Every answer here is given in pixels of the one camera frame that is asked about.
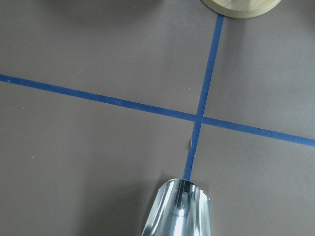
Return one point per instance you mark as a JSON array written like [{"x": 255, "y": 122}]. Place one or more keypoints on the steel ice scoop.
[{"x": 180, "y": 208}]

